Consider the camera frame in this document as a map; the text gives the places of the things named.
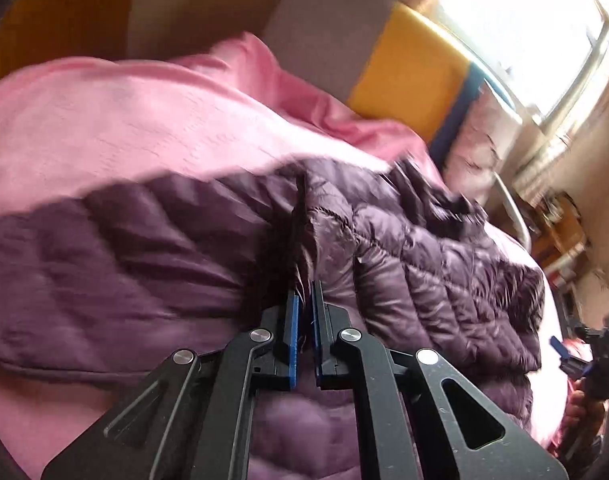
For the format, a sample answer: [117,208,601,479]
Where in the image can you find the orange wooden wardrobe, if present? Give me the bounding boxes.
[0,0,132,79]

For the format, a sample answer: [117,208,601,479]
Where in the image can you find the pink deer print pillow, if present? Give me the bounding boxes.
[442,81,523,205]

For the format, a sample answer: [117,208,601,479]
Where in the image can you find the cluttered wooden side table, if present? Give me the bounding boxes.
[530,190,589,287]

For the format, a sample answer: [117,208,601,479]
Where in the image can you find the person's right hand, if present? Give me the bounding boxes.
[561,378,605,452]

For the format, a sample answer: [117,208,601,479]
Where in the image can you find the purple quilted down jacket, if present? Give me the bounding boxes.
[0,159,545,479]

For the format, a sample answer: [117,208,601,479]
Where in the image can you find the grey yellow blue headboard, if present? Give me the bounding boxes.
[261,0,485,167]

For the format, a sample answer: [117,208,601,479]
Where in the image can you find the bright window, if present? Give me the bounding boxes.
[427,0,606,119]

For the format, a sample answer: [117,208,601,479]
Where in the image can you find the pink bed cover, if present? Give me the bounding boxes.
[0,31,571,480]

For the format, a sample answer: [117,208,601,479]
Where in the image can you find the grey metal chair frame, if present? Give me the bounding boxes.
[493,172,531,252]

